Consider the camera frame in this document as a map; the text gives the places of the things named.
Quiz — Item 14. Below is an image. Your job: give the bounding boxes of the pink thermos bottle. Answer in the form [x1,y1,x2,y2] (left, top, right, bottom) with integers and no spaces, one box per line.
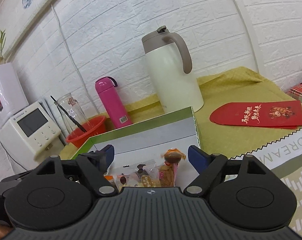
[95,76,133,129]

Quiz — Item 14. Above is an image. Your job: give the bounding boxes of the beige chevron table mat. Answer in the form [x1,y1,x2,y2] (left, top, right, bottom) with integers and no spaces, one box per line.
[231,123,302,235]

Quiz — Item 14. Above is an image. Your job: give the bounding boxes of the black chopsticks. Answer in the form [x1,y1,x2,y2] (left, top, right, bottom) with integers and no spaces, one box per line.
[50,95,88,133]

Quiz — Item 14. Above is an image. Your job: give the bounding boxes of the red envelope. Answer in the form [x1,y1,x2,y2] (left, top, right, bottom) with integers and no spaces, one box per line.
[210,100,302,129]

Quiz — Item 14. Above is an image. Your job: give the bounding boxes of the white water purifier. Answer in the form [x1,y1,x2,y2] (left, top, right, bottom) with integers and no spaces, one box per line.
[0,62,29,127]

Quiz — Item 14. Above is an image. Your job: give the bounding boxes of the white water dispenser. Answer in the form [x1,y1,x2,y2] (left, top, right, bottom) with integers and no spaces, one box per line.
[0,102,64,174]

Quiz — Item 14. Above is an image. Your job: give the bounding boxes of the green cardboard box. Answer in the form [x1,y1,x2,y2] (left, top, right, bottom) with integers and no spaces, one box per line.
[70,107,200,189]

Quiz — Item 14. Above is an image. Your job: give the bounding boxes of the pink snack bag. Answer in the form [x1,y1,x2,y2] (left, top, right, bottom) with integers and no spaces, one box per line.
[158,148,186,187]

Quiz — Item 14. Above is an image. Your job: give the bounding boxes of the red plastic basket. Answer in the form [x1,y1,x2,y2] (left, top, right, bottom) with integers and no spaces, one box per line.
[66,115,107,148]

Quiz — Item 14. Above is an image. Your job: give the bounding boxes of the cracker biscuit packet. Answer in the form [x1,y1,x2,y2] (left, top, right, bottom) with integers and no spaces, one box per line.
[107,159,161,192]

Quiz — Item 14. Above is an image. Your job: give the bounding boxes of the cream thermos jug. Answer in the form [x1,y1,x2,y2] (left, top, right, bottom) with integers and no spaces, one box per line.
[142,25,204,113]

